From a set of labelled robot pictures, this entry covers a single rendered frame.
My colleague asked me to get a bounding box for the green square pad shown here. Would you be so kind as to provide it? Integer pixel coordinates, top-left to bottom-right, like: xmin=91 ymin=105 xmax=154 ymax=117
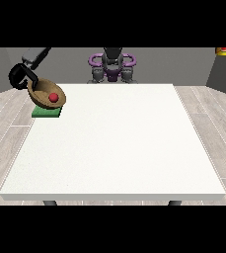
xmin=31 ymin=105 xmax=63 ymax=119

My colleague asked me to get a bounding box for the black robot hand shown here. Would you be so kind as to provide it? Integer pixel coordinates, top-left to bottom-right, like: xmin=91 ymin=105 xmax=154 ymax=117
xmin=8 ymin=62 xmax=40 ymax=91

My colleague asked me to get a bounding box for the small red ball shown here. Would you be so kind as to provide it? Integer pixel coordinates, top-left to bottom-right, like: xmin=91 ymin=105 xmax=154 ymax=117
xmin=48 ymin=92 xmax=59 ymax=103

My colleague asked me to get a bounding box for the brown wooden bowl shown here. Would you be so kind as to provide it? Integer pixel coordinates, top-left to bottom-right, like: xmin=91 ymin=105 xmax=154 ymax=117
xmin=27 ymin=77 xmax=67 ymax=111

